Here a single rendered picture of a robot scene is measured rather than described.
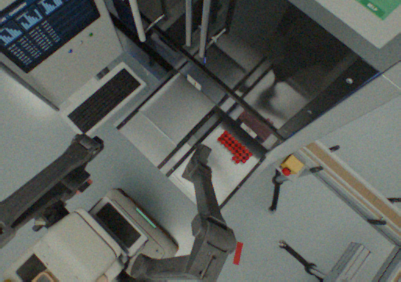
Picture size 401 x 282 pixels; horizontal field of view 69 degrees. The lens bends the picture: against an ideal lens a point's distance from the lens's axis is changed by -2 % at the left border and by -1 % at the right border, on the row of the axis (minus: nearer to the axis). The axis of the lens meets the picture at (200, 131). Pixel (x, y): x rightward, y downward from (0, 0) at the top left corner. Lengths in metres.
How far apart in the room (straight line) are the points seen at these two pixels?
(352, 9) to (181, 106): 1.07
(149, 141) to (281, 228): 1.35
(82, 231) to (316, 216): 1.88
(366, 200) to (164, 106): 1.06
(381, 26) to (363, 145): 2.22
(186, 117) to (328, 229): 1.53
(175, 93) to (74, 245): 0.88
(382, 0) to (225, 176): 1.07
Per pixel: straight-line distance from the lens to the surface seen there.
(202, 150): 1.13
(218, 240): 0.74
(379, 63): 0.66
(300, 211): 2.47
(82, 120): 1.63
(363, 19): 0.60
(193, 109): 1.51
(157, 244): 2.05
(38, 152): 2.62
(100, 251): 1.00
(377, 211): 1.59
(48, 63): 1.45
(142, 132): 1.49
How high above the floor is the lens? 2.31
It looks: 75 degrees down
